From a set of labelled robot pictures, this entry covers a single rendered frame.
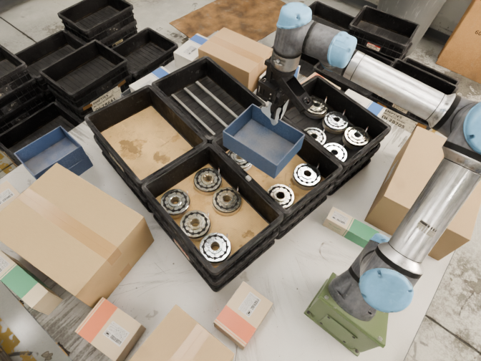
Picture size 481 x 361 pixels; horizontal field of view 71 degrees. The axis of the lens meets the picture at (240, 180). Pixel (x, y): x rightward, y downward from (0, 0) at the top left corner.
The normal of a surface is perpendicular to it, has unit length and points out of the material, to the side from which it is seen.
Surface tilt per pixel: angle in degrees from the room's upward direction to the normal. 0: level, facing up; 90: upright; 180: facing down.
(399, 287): 55
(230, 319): 0
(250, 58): 0
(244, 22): 0
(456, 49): 73
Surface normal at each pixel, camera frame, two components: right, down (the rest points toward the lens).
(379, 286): -0.39, 0.28
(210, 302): 0.04, -0.54
